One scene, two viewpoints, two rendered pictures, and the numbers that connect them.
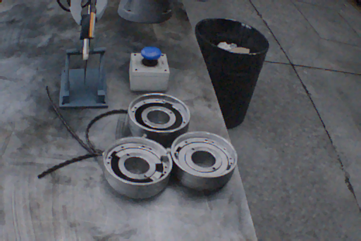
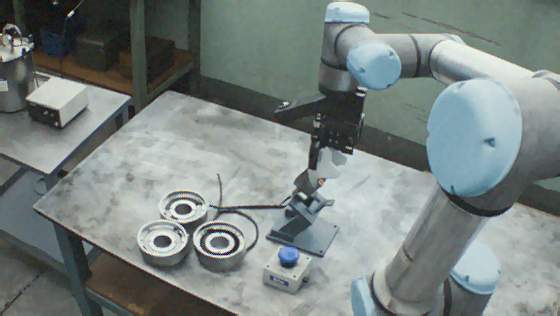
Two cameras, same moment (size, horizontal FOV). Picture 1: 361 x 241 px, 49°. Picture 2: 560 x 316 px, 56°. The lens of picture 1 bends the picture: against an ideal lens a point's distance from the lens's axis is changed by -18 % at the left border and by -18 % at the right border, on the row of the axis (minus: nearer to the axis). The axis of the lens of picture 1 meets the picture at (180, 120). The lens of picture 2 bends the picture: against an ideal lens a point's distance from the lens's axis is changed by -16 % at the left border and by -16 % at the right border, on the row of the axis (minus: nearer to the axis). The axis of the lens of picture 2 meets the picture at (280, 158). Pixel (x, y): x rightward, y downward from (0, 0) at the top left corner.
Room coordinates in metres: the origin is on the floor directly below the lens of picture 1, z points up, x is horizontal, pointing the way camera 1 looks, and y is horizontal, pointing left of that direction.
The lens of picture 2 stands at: (1.26, -0.56, 1.69)
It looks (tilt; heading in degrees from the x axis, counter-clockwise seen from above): 37 degrees down; 129
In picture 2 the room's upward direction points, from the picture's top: 4 degrees clockwise
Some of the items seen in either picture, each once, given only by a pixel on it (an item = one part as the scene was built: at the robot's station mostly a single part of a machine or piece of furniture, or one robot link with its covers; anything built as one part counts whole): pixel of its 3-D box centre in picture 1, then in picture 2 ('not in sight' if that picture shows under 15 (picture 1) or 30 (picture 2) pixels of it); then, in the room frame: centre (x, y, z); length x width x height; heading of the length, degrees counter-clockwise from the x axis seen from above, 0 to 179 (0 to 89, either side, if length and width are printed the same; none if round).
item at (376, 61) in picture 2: not in sight; (377, 57); (0.84, 0.20, 1.26); 0.11 x 0.11 x 0.08; 56
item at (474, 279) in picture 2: not in sight; (462, 283); (1.11, 0.14, 0.97); 0.13 x 0.12 x 0.14; 56
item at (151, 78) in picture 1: (148, 69); (289, 270); (0.79, 0.08, 0.82); 0.08 x 0.07 x 0.05; 14
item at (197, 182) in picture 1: (202, 162); (162, 244); (0.56, -0.05, 0.82); 0.10 x 0.10 x 0.04
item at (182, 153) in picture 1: (202, 163); (162, 244); (0.56, -0.05, 0.82); 0.08 x 0.08 x 0.02
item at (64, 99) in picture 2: not in sight; (28, 68); (-0.37, 0.11, 0.83); 0.41 x 0.19 x 0.30; 18
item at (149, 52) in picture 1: (149, 60); (288, 260); (0.78, 0.08, 0.85); 0.04 x 0.04 x 0.05
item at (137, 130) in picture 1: (157, 120); (219, 245); (0.64, 0.04, 0.82); 0.10 x 0.10 x 0.04
